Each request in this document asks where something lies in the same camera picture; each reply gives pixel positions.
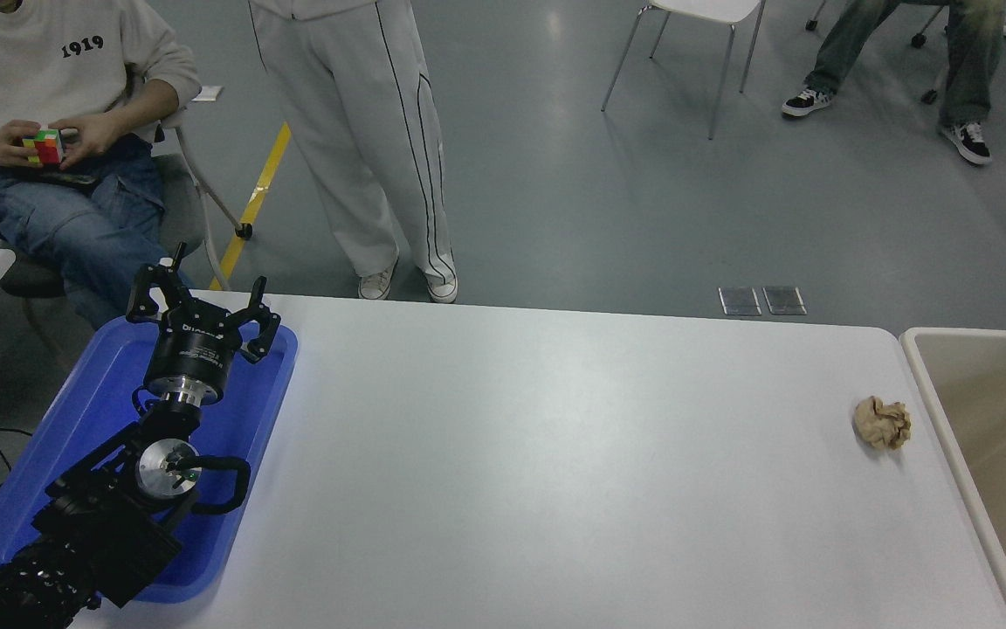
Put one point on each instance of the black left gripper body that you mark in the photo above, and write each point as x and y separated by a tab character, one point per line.
193	354

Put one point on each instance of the colourful puzzle cube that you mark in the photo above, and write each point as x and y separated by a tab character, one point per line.
44	148

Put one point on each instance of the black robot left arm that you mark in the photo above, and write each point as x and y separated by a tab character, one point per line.
101	524

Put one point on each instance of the metal floor plate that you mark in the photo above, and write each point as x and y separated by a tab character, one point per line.
784	300
739	300

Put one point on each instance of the seated person's left hand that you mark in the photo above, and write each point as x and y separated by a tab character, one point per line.
94	133

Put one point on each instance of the seated person's right hand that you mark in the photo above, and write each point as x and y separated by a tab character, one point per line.
1	148

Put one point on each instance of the blue plastic tray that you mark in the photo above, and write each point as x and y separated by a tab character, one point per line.
101	393

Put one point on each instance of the seated person with cube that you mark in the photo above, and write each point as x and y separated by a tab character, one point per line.
75	236

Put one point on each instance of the flat black device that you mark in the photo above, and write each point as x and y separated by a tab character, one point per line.
71	179

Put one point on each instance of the standing person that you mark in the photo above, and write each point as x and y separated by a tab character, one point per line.
363	131

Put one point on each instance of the white chair with metal legs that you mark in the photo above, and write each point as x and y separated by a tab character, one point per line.
704	9

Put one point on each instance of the crumpled tan paper ball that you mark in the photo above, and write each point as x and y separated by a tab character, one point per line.
883	423

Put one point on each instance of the seated person in sneakers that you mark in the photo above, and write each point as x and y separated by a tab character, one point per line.
852	44

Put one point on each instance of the black office chair base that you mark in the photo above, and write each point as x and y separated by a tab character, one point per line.
929	97

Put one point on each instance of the large pale bin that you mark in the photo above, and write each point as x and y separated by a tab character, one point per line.
983	411

